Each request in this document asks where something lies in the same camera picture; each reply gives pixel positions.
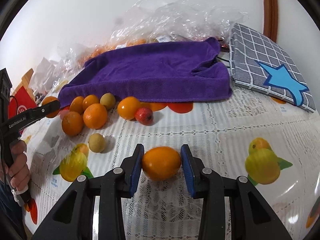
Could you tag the large orange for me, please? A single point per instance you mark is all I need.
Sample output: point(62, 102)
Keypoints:
point(52, 106)

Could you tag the white crumpled bag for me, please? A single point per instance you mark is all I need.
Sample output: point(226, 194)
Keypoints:
point(43, 76)

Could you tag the grey checked cushion blue star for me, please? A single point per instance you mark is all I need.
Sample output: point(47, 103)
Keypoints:
point(259, 64)

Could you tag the smooth orange citrus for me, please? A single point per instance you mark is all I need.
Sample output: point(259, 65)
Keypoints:
point(161, 163)

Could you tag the orange tangerine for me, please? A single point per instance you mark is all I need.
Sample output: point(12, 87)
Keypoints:
point(76, 105)
point(89, 100)
point(72, 123)
point(95, 116)

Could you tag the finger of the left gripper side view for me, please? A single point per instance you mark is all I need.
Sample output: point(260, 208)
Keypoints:
point(35, 114)

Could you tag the brown wooden door frame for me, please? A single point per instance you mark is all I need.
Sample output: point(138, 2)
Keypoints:
point(271, 19)

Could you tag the small red fruit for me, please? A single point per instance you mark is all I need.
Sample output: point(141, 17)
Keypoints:
point(144, 116)

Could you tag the clear plastic bags pile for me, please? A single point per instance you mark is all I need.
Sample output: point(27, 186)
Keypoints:
point(151, 21)

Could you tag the yellow-green small fruit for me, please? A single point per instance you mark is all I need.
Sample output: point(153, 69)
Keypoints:
point(97, 143)
point(108, 100)

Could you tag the purple towel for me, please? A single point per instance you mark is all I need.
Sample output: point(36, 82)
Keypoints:
point(156, 72)

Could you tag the person's left hand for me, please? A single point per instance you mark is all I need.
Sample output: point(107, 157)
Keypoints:
point(19, 171)

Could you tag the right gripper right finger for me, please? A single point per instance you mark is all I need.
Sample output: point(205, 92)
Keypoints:
point(204, 183)

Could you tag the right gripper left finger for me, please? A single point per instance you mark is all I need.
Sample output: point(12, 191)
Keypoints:
point(119, 183)

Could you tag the orange kumquat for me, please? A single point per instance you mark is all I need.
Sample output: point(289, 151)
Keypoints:
point(128, 107)

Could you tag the red box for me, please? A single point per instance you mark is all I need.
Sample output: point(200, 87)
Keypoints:
point(20, 102)

